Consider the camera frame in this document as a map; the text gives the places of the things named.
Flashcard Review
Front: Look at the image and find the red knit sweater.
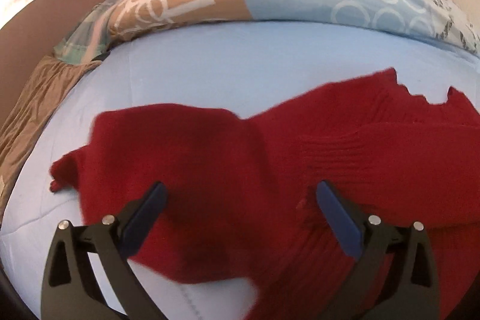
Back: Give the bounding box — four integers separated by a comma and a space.
50, 69, 479, 319

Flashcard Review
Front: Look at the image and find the brown bed skirt fabric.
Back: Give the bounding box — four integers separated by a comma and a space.
1, 56, 101, 213

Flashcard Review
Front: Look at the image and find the plaid pastel pillow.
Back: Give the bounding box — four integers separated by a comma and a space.
53, 0, 124, 65

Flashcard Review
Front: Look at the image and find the light blue bed sheet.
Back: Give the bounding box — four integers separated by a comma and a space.
1, 22, 479, 313

